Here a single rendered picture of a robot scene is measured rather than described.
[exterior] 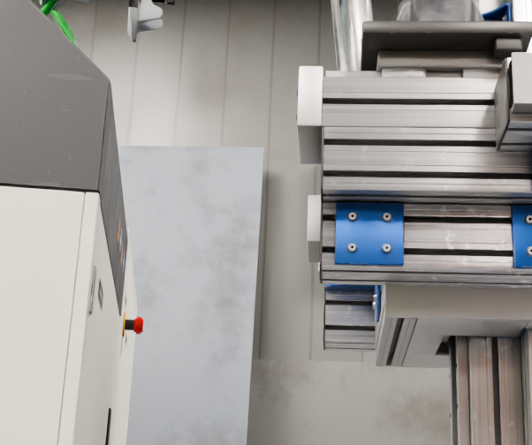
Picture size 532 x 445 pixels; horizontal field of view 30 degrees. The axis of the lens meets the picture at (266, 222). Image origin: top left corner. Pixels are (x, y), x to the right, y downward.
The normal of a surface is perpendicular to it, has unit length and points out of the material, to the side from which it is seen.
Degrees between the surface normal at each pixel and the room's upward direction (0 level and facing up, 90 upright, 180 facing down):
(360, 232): 90
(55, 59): 90
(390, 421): 90
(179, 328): 82
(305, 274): 90
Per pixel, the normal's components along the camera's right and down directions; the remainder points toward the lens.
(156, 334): -0.06, -0.46
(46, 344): 0.10, -0.32
